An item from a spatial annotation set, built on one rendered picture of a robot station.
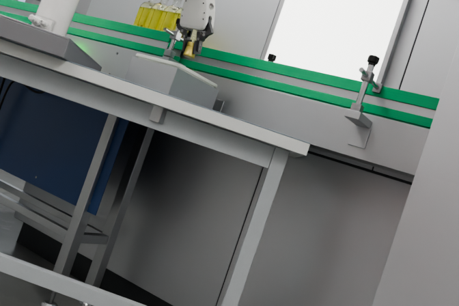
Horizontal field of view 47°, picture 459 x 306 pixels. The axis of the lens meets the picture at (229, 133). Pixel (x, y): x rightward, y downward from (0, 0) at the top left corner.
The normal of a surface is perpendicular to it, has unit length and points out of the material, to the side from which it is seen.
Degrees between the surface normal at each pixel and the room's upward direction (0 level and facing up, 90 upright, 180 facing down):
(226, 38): 90
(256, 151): 90
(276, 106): 90
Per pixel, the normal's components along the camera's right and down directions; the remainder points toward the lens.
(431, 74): -0.48, -0.21
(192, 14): -0.56, 0.08
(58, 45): -0.04, -0.06
